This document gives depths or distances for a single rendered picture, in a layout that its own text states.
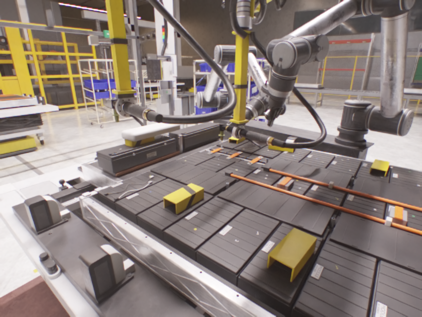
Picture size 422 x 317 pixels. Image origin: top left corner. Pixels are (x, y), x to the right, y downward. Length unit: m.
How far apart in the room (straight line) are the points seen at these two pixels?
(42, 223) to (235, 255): 0.81
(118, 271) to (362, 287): 0.66
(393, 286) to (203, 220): 0.55
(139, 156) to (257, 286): 0.91
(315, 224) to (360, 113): 1.46
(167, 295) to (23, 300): 1.61
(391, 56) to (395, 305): 1.48
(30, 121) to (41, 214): 4.46
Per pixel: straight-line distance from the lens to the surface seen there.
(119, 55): 1.09
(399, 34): 1.85
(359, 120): 2.22
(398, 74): 1.96
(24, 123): 5.54
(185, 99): 6.13
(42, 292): 2.28
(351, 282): 0.74
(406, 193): 1.29
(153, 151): 1.37
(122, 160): 1.26
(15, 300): 2.32
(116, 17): 1.10
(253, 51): 2.35
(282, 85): 1.08
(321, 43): 1.18
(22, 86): 10.64
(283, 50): 1.04
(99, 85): 7.12
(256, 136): 1.31
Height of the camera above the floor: 1.49
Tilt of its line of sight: 21 degrees down
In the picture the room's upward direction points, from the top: straight up
